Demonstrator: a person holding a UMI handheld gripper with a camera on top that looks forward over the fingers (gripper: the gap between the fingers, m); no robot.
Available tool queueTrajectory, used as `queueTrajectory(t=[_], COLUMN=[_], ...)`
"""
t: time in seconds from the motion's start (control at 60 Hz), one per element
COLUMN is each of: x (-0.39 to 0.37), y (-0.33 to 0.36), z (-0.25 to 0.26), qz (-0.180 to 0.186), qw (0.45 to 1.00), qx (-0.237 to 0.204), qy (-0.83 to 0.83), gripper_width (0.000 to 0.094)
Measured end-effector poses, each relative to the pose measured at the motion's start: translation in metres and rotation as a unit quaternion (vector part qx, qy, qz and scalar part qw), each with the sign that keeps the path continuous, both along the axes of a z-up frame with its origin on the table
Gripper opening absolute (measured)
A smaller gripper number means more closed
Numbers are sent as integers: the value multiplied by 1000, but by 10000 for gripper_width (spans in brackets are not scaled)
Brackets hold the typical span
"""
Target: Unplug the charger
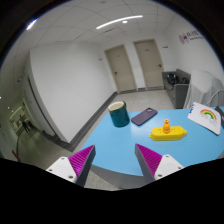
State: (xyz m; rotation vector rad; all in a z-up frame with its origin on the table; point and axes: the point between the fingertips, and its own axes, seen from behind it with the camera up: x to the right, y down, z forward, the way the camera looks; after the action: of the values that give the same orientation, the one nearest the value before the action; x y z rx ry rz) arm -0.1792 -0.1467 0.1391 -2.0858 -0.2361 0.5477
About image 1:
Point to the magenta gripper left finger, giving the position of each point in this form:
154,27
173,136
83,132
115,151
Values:
76,167

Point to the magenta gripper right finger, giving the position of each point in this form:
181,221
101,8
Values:
155,166

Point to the orange charger plug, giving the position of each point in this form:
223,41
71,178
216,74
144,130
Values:
166,126

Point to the yellow power strip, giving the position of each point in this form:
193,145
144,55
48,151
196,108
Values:
175,133

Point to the purple smartphone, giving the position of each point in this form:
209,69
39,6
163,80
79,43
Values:
141,117

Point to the teal mug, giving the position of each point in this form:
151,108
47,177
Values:
119,114

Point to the white rainbow card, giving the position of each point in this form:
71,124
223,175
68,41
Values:
206,117

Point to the black bag on sofa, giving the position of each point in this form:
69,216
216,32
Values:
172,79

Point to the white covered chair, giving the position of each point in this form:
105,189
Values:
204,88

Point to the left beige door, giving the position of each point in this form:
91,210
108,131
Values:
120,68

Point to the beige door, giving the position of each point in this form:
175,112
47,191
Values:
150,62
120,68

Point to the right beige door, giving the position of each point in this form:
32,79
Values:
150,62

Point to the long ceiling light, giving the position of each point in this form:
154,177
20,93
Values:
119,20

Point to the wall logo sign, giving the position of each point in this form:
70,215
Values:
187,37

